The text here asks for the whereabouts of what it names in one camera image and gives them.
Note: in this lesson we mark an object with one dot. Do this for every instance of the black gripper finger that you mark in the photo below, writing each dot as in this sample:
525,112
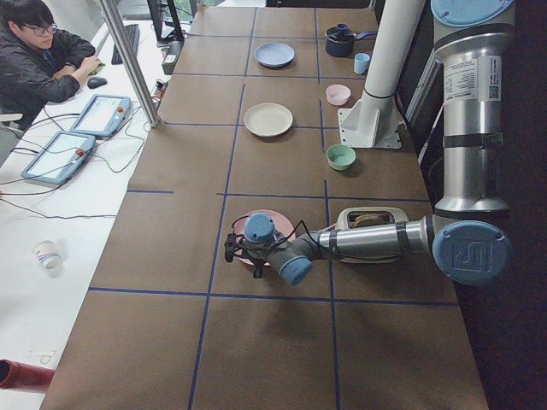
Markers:
258,271

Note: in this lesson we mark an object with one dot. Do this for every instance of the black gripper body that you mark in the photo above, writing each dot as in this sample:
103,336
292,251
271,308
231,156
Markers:
258,267

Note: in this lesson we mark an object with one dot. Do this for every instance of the pink plate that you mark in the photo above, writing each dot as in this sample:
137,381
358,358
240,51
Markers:
282,222

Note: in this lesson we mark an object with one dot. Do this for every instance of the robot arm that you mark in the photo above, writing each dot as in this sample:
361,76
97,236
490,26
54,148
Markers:
469,40

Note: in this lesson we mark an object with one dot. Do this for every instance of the bread slice in toaster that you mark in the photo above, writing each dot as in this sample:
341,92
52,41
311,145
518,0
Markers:
366,220

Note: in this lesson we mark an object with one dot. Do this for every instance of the green bowl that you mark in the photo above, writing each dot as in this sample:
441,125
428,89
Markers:
340,157

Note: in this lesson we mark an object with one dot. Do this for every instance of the cream plate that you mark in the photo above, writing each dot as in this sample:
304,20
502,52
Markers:
267,120

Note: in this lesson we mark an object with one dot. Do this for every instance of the cream toaster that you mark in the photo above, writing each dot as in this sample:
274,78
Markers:
352,218

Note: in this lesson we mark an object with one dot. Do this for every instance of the pink bowl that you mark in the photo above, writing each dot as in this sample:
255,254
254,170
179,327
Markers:
338,95

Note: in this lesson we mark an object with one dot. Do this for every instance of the blue plate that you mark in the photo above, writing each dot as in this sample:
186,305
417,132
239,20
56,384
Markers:
274,54

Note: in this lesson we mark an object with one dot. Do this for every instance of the far teach pendant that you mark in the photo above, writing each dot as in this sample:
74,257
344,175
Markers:
102,116

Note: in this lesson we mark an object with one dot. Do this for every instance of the teach pendant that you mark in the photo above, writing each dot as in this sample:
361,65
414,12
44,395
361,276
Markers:
102,116
60,158

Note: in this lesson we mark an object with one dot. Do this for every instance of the paper cup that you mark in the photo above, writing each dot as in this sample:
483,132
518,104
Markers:
47,255

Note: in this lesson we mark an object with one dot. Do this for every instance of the near teach pendant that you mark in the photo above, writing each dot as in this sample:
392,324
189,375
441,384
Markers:
60,158

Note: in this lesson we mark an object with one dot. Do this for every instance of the light blue cup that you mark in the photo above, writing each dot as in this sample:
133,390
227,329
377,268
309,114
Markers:
361,63

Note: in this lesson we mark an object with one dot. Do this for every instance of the dark blue saucepan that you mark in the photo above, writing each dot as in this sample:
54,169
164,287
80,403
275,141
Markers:
340,39

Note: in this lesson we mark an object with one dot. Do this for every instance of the black computer mouse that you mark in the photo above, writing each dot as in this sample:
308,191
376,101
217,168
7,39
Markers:
96,82

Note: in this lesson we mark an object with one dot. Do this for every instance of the red cylinder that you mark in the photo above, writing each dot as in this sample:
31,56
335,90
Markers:
25,377

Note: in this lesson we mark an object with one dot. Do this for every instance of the seated person in black jacket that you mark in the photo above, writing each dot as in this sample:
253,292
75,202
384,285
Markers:
40,63

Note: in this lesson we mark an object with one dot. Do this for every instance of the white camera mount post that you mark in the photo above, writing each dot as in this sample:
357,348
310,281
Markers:
372,122

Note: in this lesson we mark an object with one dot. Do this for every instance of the aluminium frame post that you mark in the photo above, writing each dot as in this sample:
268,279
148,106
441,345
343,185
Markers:
117,31

